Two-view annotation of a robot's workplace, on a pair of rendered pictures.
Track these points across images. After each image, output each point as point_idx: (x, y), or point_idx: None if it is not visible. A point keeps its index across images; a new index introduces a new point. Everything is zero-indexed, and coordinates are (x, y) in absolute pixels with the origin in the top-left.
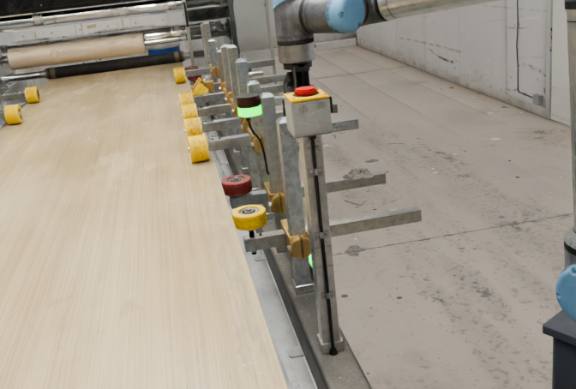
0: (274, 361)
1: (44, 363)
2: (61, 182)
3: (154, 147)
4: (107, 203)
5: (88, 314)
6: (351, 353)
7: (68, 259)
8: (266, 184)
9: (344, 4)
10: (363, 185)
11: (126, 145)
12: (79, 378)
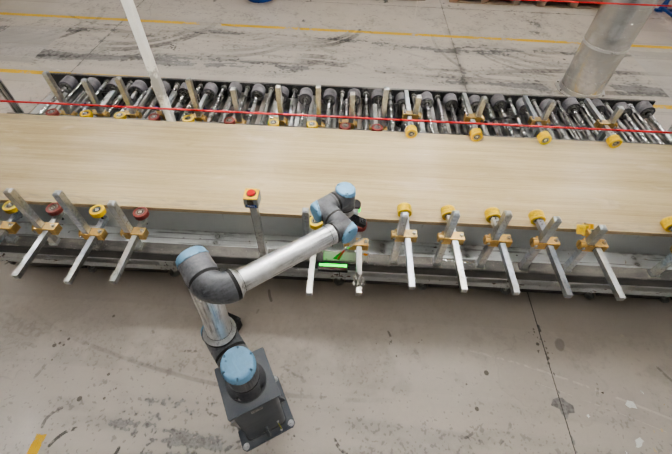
0: (209, 209)
1: (242, 169)
2: (398, 166)
3: (442, 199)
4: (358, 180)
5: (262, 176)
6: (256, 257)
7: (306, 171)
8: (363, 238)
9: (310, 206)
10: None
11: (455, 188)
12: (231, 175)
